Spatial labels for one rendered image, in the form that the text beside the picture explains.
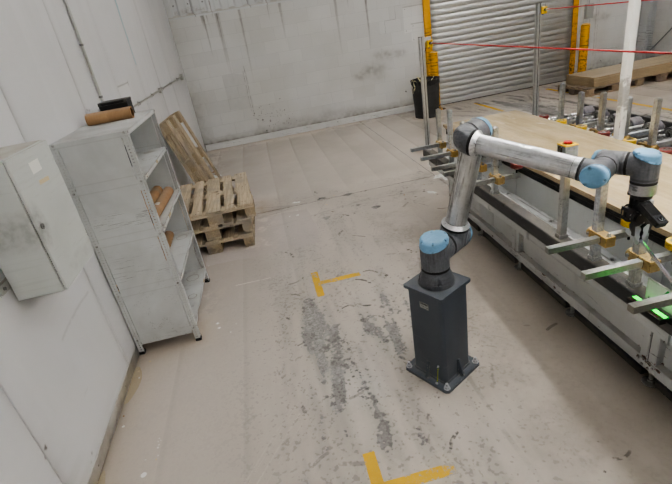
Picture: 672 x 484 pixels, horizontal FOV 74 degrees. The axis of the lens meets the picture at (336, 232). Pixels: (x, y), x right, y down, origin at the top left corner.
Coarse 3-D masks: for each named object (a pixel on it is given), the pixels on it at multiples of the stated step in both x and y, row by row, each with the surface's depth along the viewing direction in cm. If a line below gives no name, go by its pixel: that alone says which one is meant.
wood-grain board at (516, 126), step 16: (512, 112) 421; (512, 128) 372; (528, 128) 365; (544, 128) 358; (560, 128) 351; (576, 128) 345; (528, 144) 327; (544, 144) 322; (592, 144) 306; (608, 144) 301; (624, 144) 296; (544, 176) 274; (624, 176) 250; (576, 192) 247; (592, 192) 237; (608, 192) 234; (624, 192) 232
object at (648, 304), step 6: (666, 294) 161; (642, 300) 160; (648, 300) 159; (654, 300) 159; (660, 300) 158; (666, 300) 158; (630, 306) 159; (636, 306) 158; (642, 306) 158; (648, 306) 158; (654, 306) 159; (660, 306) 159; (630, 312) 159; (636, 312) 158
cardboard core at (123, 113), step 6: (120, 108) 302; (126, 108) 302; (90, 114) 300; (96, 114) 300; (102, 114) 300; (108, 114) 300; (114, 114) 301; (120, 114) 302; (126, 114) 302; (132, 114) 309; (90, 120) 300; (96, 120) 300; (102, 120) 301; (108, 120) 302; (114, 120) 304
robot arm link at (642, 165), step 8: (632, 152) 164; (640, 152) 160; (648, 152) 160; (656, 152) 159; (632, 160) 162; (640, 160) 160; (648, 160) 158; (656, 160) 158; (632, 168) 163; (640, 168) 161; (648, 168) 160; (656, 168) 159; (632, 176) 165; (640, 176) 162; (648, 176) 161; (656, 176) 161; (632, 184) 166; (640, 184) 163; (648, 184) 162; (656, 184) 162
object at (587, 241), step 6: (612, 234) 206; (618, 234) 206; (624, 234) 206; (576, 240) 206; (582, 240) 205; (588, 240) 204; (594, 240) 205; (546, 246) 205; (552, 246) 204; (558, 246) 204; (564, 246) 203; (570, 246) 204; (576, 246) 205; (582, 246) 205; (546, 252) 205; (552, 252) 204; (558, 252) 204
